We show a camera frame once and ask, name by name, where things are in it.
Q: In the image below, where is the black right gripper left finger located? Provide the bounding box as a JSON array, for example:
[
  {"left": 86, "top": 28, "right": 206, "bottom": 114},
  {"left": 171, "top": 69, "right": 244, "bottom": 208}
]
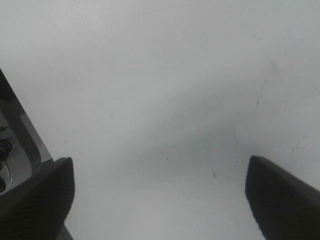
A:
[{"left": 0, "top": 157, "right": 75, "bottom": 240}]

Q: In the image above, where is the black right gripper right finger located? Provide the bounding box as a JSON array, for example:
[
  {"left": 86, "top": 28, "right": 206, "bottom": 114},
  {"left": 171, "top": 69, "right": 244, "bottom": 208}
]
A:
[{"left": 245, "top": 155, "right": 320, "bottom": 240}]

